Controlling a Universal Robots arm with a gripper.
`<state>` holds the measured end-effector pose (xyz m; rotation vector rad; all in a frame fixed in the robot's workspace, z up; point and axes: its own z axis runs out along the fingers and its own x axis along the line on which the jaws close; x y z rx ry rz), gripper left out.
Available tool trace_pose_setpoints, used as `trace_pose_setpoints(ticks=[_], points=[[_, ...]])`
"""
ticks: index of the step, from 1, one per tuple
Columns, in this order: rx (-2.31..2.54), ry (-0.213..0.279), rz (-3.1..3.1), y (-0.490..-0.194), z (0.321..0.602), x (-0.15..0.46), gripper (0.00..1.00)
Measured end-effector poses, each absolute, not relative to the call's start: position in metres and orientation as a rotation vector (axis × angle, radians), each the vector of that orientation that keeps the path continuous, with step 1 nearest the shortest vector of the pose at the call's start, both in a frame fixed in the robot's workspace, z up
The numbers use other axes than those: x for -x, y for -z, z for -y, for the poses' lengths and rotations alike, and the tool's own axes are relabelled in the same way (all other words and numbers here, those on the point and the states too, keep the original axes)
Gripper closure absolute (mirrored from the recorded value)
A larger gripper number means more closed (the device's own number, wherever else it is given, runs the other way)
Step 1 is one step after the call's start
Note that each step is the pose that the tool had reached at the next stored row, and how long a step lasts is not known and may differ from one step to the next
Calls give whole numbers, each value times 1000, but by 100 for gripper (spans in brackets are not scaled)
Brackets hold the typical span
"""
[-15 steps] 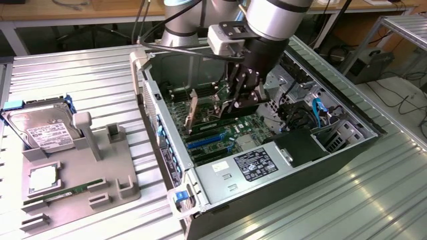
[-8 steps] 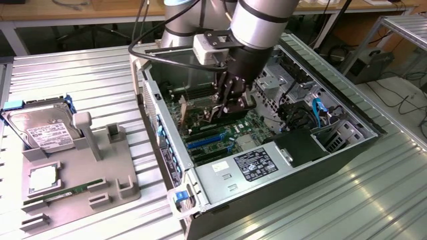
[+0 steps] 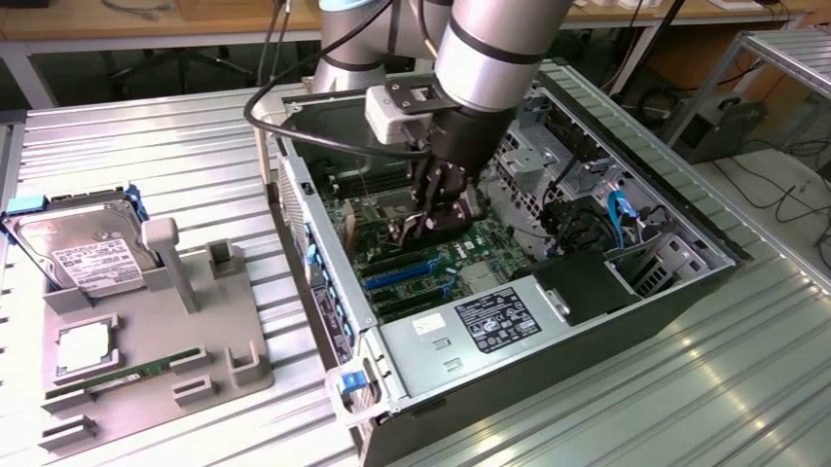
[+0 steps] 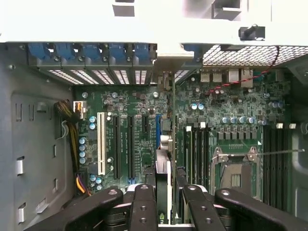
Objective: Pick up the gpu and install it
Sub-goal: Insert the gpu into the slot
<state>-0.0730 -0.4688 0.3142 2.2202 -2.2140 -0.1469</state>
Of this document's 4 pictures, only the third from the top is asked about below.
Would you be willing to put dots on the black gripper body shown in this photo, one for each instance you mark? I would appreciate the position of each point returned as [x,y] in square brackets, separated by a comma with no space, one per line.
[470,138]

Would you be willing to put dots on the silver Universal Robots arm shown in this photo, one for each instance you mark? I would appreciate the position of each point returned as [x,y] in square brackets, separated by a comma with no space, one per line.
[486,58]

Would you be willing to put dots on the metal disk bay cage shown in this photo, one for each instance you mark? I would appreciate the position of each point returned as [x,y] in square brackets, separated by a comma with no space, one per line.
[532,160]

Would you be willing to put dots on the blue expansion slot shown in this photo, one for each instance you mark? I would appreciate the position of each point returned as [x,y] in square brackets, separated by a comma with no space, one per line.
[398,273]

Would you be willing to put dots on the green motherboard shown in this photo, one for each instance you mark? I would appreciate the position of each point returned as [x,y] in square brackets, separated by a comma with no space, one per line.
[414,292]

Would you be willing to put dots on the black expansion slot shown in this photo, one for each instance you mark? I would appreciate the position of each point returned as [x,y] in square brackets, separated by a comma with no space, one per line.
[408,302]

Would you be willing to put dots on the silver power supply unit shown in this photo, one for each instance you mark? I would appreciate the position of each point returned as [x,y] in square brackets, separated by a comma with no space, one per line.
[453,350]

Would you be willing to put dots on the black box device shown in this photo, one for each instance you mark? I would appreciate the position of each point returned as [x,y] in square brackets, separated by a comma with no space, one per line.
[720,126]

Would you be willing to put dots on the blue case latch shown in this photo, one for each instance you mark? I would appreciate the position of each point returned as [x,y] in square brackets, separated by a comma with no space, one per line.
[350,382]

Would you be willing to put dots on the blue disk carrier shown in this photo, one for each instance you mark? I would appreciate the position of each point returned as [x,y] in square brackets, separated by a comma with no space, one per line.
[137,204]

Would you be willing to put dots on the open black PC case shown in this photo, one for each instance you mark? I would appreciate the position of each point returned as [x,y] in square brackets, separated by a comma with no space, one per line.
[518,399]

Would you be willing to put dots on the wooden desk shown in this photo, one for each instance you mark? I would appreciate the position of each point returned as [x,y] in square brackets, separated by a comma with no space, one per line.
[194,24]

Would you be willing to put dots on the grey parts rack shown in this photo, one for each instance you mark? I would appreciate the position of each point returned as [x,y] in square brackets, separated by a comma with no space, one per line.
[149,331]

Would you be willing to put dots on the silver hard disk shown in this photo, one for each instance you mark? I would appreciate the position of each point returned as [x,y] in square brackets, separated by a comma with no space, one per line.
[77,243]

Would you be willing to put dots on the green RAM stick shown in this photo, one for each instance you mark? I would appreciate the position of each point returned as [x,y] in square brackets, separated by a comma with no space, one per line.
[129,377]

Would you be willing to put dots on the silver CPU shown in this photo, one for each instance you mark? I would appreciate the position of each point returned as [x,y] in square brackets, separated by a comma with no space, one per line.
[84,345]

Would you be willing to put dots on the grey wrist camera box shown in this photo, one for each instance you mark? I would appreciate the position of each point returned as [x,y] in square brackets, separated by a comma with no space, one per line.
[392,117]

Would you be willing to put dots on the aluminium frame table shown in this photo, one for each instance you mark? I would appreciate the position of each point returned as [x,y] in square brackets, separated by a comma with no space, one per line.
[779,53]

